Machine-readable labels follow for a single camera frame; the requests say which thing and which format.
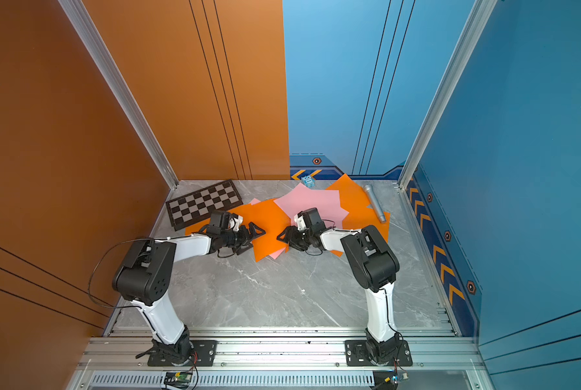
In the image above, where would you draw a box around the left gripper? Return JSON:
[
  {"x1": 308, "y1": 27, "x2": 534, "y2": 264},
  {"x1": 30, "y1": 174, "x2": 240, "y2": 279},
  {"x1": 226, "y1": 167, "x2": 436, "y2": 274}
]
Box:
[{"x1": 221, "y1": 223, "x2": 267, "y2": 255}]

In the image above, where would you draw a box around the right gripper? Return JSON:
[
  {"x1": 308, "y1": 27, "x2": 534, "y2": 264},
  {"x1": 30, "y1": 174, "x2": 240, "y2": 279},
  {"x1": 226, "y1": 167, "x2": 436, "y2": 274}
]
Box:
[{"x1": 276, "y1": 225, "x2": 314, "y2": 250}]

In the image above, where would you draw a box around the orange paper front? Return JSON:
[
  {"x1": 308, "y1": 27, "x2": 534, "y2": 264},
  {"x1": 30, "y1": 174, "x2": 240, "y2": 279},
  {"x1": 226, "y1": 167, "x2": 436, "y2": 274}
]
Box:
[{"x1": 238, "y1": 198, "x2": 294, "y2": 263}]

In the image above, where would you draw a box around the pink paper top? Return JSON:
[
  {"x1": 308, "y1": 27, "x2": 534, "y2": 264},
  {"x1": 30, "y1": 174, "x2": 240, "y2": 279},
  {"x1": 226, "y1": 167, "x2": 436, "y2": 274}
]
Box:
[{"x1": 274, "y1": 184, "x2": 349, "y2": 228}]

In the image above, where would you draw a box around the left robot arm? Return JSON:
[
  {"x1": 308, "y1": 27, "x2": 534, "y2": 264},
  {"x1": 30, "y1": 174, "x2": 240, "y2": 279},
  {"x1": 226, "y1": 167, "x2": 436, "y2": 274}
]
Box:
[{"x1": 112, "y1": 211, "x2": 266, "y2": 367}]

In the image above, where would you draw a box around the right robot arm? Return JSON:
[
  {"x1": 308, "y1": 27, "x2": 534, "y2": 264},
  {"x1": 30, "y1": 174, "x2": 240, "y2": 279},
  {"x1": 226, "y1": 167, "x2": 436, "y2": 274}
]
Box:
[{"x1": 277, "y1": 208, "x2": 404, "y2": 365}]

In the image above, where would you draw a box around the small blue toy box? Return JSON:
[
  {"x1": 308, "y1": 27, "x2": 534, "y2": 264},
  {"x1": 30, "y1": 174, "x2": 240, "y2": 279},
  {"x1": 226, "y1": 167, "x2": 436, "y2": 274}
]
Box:
[{"x1": 301, "y1": 175, "x2": 316, "y2": 189}]

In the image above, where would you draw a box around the orange paper back right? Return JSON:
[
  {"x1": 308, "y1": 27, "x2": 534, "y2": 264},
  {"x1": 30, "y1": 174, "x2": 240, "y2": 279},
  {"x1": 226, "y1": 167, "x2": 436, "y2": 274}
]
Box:
[{"x1": 327, "y1": 175, "x2": 370, "y2": 211}]

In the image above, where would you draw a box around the black white chessboard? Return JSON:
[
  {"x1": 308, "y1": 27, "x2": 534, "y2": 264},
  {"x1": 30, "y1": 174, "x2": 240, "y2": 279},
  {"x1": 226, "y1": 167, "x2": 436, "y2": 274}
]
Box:
[{"x1": 165, "y1": 180, "x2": 243, "y2": 231}]

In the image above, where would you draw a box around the grey metal cylinder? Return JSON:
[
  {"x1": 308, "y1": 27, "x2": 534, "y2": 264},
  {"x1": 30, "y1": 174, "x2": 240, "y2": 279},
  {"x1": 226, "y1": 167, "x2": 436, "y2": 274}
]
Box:
[{"x1": 363, "y1": 185, "x2": 388, "y2": 224}]

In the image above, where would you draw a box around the green circuit board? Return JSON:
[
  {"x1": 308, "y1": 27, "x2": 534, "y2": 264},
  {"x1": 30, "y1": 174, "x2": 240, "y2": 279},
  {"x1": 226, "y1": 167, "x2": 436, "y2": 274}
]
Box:
[{"x1": 162, "y1": 371, "x2": 194, "y2": 390}]

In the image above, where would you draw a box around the right small circuit board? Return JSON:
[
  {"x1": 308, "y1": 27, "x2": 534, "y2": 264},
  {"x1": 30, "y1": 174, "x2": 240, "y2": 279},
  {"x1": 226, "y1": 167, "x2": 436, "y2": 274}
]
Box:
[{"x1": 372, "y1": 370, "x2": 409, "y2": 390}]

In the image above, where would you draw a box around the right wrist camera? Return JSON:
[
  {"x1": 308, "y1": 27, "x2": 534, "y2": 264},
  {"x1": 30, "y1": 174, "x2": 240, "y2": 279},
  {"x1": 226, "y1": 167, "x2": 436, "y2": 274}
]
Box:
[{"x1": 294, "y1": 214, "x2": 307, "y2": 232}]

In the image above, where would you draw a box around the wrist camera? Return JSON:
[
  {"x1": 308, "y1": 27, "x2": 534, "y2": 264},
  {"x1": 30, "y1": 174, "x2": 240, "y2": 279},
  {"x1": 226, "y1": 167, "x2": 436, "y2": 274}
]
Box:
[
  {"x1": 294, "y1": 214, "x2": 307, "y2": 232},
  {"x1": 227, "y1": 214, "x2": 243, "y2": 232}
]

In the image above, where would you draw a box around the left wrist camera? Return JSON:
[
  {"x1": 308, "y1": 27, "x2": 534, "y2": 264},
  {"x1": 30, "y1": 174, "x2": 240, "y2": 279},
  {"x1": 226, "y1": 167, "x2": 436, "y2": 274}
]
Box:
[{"x1": 227, "y1": 214, "x2": 243, "y2": 232}]

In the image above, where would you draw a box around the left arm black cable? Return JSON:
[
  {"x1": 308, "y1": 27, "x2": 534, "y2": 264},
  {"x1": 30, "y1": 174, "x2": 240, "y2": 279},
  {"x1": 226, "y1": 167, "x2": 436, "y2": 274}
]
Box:
[{"x1": 87, "y1": 237, "x2": 155, "y2": 310}]

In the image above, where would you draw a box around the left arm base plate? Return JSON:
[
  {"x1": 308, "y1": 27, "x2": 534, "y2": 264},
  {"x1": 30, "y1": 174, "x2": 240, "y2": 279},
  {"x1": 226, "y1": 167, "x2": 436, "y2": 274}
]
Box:
[{"x1": 139, "y1": 340, "x2": 218, "y2": 368}]

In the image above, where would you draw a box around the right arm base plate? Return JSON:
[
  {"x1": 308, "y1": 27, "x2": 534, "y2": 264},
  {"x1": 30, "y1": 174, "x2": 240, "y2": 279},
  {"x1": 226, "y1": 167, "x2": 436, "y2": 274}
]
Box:
[{"x1": 344, "y1": 338, "x2": 413, "y2": 367}]

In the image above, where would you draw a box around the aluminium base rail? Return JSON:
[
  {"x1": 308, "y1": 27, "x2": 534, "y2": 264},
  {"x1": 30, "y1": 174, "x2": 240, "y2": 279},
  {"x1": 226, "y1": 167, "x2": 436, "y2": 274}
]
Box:
[{"x1": 75, "y1": 327, "x2": 485, "y2": 371}]

